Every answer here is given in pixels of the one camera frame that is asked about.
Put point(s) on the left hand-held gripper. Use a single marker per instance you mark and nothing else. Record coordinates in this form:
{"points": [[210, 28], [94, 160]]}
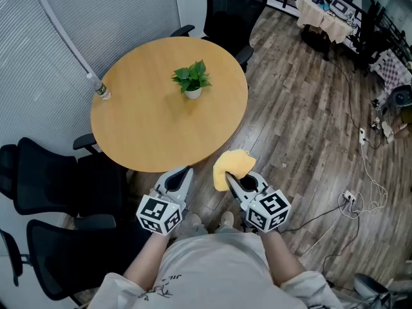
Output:
{"points": [[157, 212]]}

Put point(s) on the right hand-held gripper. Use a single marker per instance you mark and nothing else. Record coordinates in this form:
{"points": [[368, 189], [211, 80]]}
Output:
{"points": [[268, 209]]}

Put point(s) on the yellow cloth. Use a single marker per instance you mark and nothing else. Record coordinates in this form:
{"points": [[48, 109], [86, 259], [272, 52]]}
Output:
{"points": [[231, 163]]}

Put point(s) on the green potted plant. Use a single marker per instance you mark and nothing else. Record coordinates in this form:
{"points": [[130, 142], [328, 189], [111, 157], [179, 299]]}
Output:
{"points": [[193, 93]]}

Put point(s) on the person's left forearm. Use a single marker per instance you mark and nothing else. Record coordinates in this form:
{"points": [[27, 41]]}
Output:
{"points": [[145, 259]]}

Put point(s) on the person's right forearm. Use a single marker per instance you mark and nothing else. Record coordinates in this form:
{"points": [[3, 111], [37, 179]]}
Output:
{"points": [[280, 259]]}

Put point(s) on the person's beige right shoe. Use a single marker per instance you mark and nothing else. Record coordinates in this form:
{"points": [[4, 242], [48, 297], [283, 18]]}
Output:
{"points": [[227, 219]]}

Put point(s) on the person's beige shoe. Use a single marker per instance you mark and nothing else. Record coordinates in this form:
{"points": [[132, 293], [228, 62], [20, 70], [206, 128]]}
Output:
{"points": [[191, 222], [227, 219]]}

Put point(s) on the person's beige left shoe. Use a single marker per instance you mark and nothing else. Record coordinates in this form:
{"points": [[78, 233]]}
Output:
{"points": [[191, 222]]}

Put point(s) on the person's white shirt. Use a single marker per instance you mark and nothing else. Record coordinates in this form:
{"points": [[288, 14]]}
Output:
{"points": [[212, 269]]}

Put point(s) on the white power strip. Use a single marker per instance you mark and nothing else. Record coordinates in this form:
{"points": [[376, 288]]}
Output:
{"points": [[362, 136], [349, 196]]}

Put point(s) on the clear plastic bottle green label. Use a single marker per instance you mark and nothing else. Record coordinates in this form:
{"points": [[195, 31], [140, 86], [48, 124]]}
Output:
{"points": [[101, 90]]}

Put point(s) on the black mesh office chair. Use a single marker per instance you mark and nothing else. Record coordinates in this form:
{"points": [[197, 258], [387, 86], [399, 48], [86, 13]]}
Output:
{"points": [[74, 259], [45, 179]]}

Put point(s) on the grey rounded object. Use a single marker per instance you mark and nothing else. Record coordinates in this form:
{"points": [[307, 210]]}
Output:
{"points": [[370, 285]]}

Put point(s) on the black office chair grey armrests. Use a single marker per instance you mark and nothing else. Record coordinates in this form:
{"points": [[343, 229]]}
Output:
{"points": [[231, 11]]}

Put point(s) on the black round appliance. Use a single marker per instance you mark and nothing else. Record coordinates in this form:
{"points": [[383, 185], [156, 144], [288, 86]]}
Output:
{"points": [[402, 97]]}

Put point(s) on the beige cloth covered table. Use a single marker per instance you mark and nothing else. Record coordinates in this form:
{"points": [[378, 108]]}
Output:
{"points": [[322, 21]]}

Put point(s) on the checkered cloth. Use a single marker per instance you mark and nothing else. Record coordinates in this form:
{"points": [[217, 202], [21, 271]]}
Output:
{"points": [[394, 69]]}

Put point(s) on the white device box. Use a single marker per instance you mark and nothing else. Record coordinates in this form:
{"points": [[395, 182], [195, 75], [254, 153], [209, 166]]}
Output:
{"points": [[341, 6]]}

